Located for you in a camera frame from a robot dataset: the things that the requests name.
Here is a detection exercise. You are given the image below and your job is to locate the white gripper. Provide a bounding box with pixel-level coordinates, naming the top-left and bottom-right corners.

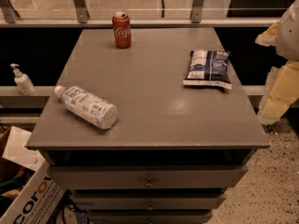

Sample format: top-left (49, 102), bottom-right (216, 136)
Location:
top-left (255, 0), bottom-right (299, 125)

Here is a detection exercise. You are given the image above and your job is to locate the blue plastic water bottle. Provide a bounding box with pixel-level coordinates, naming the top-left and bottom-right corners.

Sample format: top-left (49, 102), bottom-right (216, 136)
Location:
top-left (54, 85), bottom-right (118, 130)

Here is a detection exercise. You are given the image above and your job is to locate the blue chip bag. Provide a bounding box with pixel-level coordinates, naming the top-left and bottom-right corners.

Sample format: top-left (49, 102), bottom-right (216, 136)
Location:
top-left (183, 49), bottom-right (232, 90)

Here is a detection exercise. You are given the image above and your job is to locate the white pump dispenser bottle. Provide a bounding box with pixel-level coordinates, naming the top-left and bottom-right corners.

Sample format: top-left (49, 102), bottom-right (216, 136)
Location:
top-left (10, 63), bottom-right (36, 95)

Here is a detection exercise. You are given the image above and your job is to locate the grey drawer cabinet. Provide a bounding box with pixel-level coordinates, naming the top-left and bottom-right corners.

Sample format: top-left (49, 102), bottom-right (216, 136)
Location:
top-left (28, 28), bottom-right (269, 224)

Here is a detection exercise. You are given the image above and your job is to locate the red Coca-Cola can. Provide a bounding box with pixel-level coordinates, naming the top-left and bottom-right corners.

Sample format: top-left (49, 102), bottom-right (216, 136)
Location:
top-left (112, 11), bottom-right (131, 49)

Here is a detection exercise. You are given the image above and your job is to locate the top drawer knob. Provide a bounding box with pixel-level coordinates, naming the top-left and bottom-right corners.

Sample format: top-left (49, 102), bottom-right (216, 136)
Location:
top-left (144, 178), bottom-right (154, 188)

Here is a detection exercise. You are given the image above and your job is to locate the drawer knob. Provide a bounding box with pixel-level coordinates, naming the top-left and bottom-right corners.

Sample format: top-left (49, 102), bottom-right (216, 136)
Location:
top-left (146, 203), bottom-right (154, 211)
top-left (144, 178), bottom-right (154, 188)

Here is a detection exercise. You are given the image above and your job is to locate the white cardboard box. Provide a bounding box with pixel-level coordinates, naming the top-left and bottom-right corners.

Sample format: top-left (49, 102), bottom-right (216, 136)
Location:
top-left (0, 126), bottom-right (64, 224)

